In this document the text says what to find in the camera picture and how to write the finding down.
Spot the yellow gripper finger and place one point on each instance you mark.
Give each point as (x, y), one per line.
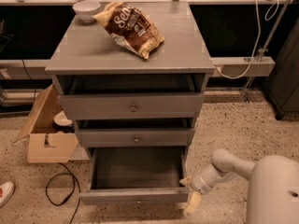
(186, 181)
(194, 199)

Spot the grey bottom drawer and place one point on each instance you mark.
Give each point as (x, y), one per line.
(136, 175)

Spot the grey drawer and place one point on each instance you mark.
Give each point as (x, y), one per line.
(136, 175)
(132, 106)
(135, 132)

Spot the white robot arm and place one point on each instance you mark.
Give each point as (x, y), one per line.
(273, 192)

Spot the grey top drawer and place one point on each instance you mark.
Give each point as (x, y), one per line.
(132, 106)

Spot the grey drawer cabinet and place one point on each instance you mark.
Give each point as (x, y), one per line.
(135, 77)

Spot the grey middle drawer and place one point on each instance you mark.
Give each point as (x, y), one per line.
(135, 132)

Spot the dark grey side cabinet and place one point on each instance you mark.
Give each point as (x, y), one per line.
(283, 85)

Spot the white bowl in box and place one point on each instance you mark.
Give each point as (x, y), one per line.
(61, 120)

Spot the open cardboard box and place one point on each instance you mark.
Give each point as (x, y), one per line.
(46, 144)

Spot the metal diagonal pole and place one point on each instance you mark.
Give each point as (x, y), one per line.
(262, 51)

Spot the brown yellow snack bag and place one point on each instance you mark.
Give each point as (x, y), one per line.
(130, 28)

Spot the white red shoe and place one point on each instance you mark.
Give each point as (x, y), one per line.
(6, 191)

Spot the white ceramic bowl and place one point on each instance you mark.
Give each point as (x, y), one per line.
(85, 10)

